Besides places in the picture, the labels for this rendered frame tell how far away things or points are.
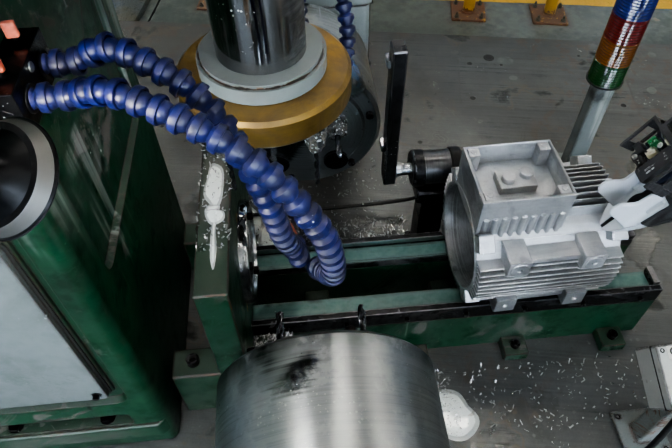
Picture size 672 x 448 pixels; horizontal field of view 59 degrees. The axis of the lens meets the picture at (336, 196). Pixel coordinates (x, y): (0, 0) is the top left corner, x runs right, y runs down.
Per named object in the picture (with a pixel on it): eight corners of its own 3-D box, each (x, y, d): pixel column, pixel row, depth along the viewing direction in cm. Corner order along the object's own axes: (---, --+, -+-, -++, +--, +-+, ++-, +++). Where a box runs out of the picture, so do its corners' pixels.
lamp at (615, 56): (602, 70, 101) (611, 48, 98) (589, 49, 105) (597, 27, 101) (637, 68, 101) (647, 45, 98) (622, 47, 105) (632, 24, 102)
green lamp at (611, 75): (594, 91, 104) (602, 70, 101) (581, 69, 108) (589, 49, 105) (627, 88, 105) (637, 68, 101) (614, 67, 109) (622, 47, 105)
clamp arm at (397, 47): (379, 186, 95) (388, 53, 76) (376, 172, 97) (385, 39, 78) (401, 184, 95) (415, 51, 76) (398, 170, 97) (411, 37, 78)
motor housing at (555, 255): (464, 325, 87) (488, 250, 73) (435, 223, 100) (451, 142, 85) (596, 311, 89) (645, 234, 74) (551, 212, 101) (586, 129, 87)
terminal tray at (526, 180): (474, 240, 78) (484, 206, 73) (454, 181, 85) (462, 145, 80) (562, 231, 79) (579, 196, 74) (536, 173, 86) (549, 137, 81)
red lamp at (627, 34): (611, 48, 98) (621, 24, 94) (597, 27, 101) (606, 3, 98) (647, 45, 98) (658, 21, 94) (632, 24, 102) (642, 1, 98)
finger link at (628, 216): (577, 218, 76) (636, 173, 70) (608, 229, 79) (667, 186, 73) (586, 238, 74) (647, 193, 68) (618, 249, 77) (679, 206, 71)
